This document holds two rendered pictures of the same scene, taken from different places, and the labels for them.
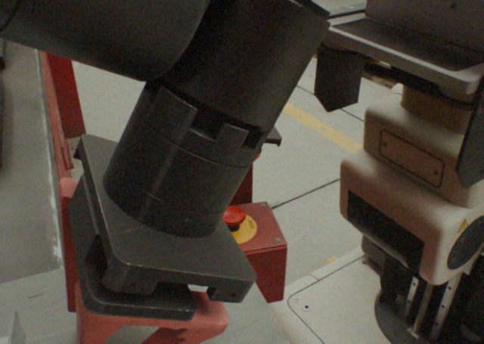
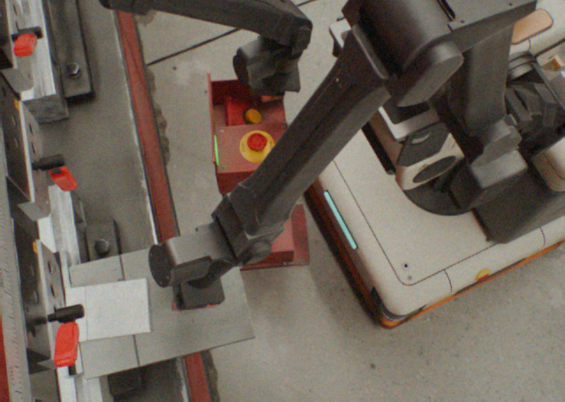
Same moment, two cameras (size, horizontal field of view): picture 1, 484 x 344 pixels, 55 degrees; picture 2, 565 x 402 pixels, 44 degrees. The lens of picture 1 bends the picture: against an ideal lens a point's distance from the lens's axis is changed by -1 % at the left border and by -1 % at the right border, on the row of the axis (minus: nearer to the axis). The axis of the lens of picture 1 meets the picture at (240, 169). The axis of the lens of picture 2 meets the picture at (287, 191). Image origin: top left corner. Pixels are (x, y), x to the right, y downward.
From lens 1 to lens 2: 0.85 m
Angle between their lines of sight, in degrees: 35
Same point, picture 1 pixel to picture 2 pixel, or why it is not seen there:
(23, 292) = (145, 257)
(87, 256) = (177, 294)
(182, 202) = (203, 284)
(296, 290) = not seen: hidden behind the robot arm
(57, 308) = not seen: hidden behind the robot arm
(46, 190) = (130, 126)
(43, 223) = (132, 158)
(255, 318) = (235, 282)
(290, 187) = not seen: outside the picture
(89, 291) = (177, 306)
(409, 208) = (389, 147)
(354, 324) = (373, 165)
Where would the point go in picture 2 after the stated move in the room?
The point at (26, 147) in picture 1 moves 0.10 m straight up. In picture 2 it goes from (109, 73) to (96, 46)
